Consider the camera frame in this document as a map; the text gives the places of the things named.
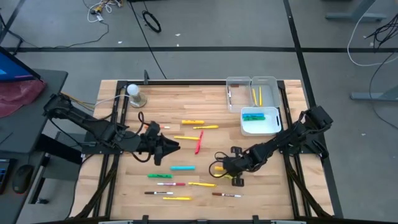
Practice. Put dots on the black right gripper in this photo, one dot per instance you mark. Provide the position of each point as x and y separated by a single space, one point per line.
236 165

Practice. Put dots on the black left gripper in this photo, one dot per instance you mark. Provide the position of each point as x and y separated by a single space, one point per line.
149 144

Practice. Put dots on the slim yellow highlighter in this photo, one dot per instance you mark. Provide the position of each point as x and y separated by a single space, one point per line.
202 184
186 137
254 97
205 127
260 96
177 198

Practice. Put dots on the orange and white marker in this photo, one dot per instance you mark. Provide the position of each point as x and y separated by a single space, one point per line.
164 127

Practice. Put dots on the teal highlighter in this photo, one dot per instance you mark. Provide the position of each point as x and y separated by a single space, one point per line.
253 115
182 168

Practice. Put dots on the slim pink highlighter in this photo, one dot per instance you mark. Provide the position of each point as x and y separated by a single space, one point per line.
199 144

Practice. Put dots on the green highlighter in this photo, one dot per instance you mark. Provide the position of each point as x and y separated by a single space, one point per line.
160 176
255 119

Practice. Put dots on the pink and white marker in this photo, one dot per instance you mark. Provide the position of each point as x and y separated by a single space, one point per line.
171 183

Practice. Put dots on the dark purple marker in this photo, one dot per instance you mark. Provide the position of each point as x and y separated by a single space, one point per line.
231 101

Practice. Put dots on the black and white marker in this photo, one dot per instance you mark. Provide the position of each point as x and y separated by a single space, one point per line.
228 91

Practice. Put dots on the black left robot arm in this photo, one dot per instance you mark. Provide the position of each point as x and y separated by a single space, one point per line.
87 123

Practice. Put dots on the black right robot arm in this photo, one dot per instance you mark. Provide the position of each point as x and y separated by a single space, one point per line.
280 141

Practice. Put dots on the brown marker with white end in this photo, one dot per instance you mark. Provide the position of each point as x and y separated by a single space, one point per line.
227 195

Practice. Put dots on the brown capped white marker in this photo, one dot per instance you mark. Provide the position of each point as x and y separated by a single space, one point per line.
158 193

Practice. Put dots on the white plastic bin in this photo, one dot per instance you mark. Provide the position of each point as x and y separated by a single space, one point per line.
264 127

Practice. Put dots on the white bulb brass lamp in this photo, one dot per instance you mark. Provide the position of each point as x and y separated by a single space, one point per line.
133 90

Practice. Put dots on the clear plastic divided bin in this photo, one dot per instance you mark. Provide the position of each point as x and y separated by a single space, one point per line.
239 99

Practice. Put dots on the dark grey desk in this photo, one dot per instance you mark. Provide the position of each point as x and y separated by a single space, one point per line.
31 130

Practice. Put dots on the black computer mouse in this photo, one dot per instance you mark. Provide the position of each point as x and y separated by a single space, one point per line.
22 179

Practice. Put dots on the grey desk leg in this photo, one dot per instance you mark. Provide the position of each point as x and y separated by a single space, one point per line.
357 17
373 96

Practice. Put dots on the red cloth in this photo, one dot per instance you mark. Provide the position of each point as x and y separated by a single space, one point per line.
18 96

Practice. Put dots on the black keyboard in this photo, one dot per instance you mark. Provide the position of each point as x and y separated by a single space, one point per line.
3 174

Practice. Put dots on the black computer monitor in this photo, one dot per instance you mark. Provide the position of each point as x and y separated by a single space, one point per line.
12 70

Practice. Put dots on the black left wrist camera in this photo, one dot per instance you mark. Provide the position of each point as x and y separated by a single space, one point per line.
153 127

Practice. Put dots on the black aluminium table frame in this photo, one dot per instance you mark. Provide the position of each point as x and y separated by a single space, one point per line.
202 82

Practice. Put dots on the black mounted bracket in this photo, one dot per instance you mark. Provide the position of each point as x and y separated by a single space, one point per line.
146 76

